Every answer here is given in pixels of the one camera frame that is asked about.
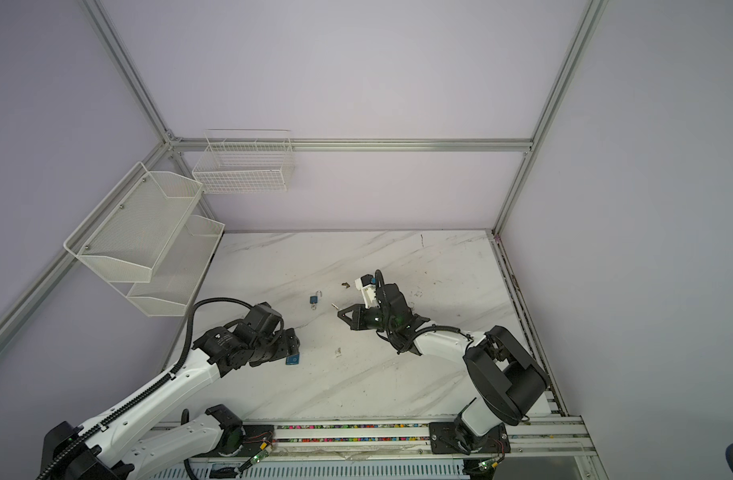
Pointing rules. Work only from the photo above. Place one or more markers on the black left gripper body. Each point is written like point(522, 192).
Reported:
point(279, 346)

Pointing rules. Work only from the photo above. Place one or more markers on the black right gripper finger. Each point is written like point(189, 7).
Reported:
point(351, 315)
point(355, 324)

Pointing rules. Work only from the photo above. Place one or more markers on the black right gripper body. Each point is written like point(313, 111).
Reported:
point(374, 319)

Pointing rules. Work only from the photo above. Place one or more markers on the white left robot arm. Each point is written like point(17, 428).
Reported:
point(203, 361)

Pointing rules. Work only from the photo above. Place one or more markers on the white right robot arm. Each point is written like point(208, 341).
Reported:
point(507, 380)

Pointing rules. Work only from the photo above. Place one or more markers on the white mesh two-tier shelf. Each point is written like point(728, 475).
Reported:
point(148, 241)

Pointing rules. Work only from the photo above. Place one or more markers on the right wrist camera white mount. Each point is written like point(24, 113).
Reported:
point(366, 285)

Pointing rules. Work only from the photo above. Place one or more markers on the white wire basket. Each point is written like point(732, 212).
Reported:
point(240, 161)

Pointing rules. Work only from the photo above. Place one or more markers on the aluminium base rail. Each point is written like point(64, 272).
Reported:
point(350, 441)

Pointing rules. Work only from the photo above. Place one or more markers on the aluminium frame profiles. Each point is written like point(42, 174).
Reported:
point(410, 121)

